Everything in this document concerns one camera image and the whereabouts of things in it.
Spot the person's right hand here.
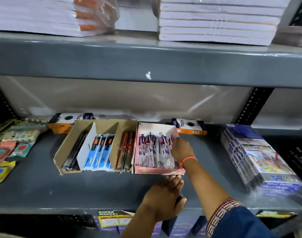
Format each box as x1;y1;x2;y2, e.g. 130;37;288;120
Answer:
171;137;198;167

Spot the person's left hand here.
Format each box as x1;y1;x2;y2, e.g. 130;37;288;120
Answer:
141;174;188;222

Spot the white blue pen packet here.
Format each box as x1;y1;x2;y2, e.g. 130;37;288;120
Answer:
163;136;177;169

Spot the pink cardboard display box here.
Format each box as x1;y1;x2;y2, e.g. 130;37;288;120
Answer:
134;122;186;176

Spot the person's left forearm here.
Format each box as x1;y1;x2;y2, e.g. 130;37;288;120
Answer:
119;203;157;238

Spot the person's right forearm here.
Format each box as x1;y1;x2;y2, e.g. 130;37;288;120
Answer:
182;159;233;221

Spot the row of white pen packets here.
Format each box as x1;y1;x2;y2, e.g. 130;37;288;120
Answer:
137;132;177;169

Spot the orange white black box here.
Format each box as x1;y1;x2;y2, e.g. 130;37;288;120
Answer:
47;113;96;134
171;118;208;136

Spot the bundle of red pen packets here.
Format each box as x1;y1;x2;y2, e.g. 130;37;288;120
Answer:
115;131;136;173

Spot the blue sleeve with patterned cuff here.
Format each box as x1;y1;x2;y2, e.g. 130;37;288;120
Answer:
206;198;278;238

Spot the yellow white shelf price label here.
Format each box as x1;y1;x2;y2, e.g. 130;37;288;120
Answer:
97;210;136;229

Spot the row of blue pen packets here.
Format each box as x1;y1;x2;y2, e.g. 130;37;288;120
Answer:
85;134;115;171

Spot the stack of colourful crayon boxes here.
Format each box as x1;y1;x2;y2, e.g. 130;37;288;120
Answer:
220;123;302;197

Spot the yellow black shelf label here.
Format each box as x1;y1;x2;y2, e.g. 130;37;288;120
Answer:
256;210;298;219

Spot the grey metal shelf rack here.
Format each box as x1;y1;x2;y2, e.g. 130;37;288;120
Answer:
0;31;302;238

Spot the bundle of black pens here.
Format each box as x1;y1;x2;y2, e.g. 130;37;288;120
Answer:
62;131;88;171

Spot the brown divided cardboard box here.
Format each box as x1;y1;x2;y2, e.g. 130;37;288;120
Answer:
53;119;138;175

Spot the stack of white notebooks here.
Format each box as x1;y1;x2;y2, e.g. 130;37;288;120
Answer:
158;0;293;46

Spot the pale eraser packet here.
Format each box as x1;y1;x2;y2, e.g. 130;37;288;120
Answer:
23;116;53;125

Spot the green packet with red circle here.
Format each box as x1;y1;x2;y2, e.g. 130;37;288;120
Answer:
8;142;35;158

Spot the packet of white erasers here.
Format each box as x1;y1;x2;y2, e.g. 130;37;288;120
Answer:
2;129;40;143

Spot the stack of brown-edged books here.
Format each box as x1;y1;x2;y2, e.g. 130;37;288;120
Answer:
274;25;302;48

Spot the pink orange eraser packet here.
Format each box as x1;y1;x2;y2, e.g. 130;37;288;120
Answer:
0;141;17;163

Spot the yellow green stationery packet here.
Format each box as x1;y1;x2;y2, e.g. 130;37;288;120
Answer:
0;119;22;146

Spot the yellow packet with blue circle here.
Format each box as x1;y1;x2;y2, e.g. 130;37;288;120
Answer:
0;161;16;185

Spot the wrapped stack of orange-spined notebooks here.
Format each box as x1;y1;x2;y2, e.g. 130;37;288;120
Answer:
0;0;120;38

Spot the red thread bracelet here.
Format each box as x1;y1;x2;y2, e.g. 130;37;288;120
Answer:
181;157;198;168

